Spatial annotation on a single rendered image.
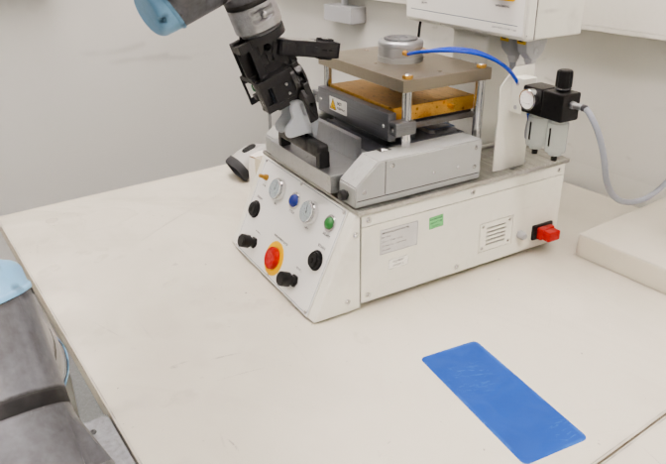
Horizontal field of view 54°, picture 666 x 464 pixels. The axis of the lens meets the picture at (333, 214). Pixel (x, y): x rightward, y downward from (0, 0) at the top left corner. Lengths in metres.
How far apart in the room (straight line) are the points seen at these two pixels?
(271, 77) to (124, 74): 1.53
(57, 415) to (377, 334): 0.57
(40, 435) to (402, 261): 0.68
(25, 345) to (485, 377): 0.61
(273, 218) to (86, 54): 1.40
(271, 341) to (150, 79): 1.67
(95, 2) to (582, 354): 1.94
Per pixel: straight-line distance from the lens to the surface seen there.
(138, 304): 1.16
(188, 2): 0.93
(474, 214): 1.16
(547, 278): 1.24
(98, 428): 0.93
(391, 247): 1.07
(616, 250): 1.28
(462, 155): 1.11
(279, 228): 1.17
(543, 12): 1.16
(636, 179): 1.60
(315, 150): 1.06
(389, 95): 1.15
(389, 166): 1.02
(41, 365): 0.61
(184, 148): 2.66
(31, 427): 0.59
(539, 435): 0.90
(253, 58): 1.03
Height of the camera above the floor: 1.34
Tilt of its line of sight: 24 degrees down
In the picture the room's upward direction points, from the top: 1 degrees counter-clockwise
